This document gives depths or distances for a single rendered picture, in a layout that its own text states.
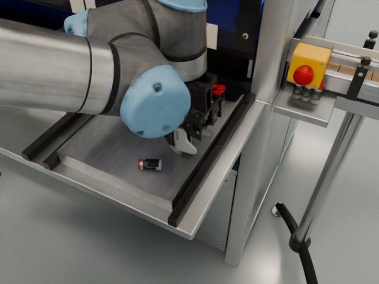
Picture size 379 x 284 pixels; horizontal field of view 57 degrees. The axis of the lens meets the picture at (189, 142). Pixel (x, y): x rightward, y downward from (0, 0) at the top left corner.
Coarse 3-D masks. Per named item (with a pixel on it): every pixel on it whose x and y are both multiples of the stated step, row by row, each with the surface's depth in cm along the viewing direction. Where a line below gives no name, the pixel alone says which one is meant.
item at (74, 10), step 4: (72, 0) 92; (76, 0) 92; (80, 0) 91; (88, 0) 90; (92, 0) 89; (72, 4) 93; (76, 4) 92; (80, 4) 92; (88, 4) 91; (92, 4) 90; (72, 8) 94; (76, 8) 94; (80, 8) 93; (84, 8) 92; (92, 8) 91; (76, 12) 94; (80, 12) 94
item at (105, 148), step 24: (240, 96) 81; (96, 120) 77; (120, 120) 80; (72, 144) 72; (96, 144) 75; (120, 144) 75; (144, 144) 75; (168, 144) 75; (192, 144) 75; (96, 168) 66; (120, 168) 70; (144, 168) 70; (168, 168) 70; (192, 168) 66; (144, 192) 63; (168, 192) 66
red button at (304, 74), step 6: (300, 66) 73; (306, 66) 72; (294, 72) 73; (300, 72) 72; (306, 72) 71; (312, 72) 72; (294, 78) 73; (300, 78) 72; (306, 78) 72; (312, 78) 72; (300, 84) 73; (306, 84) 73
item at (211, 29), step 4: (208, 24) 78; (212, 24) 78; (208, 28) 79; (212, 28) 78; (216, 28) 78; (208, 32) 79; (212, 32) 79; (216, 32) 79; (208, 36) 80; (212, 36) 80; (216, 36) 79; (208, 40) 81; (212, 40) 80; (216, 40) 80; (208, 44) 82; (212, 44) 81; (216, 44) 81; (216, 48) 81
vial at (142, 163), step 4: (140, 160) 69; (144, 160) 69; (160, 160) 69; (140, 164) 69; (144, 164) 69; (160, 164) 68; (140, 168) 69; (148, 168) 69; (152, 168) 69; (156, 168) 69; (160, 168) 69
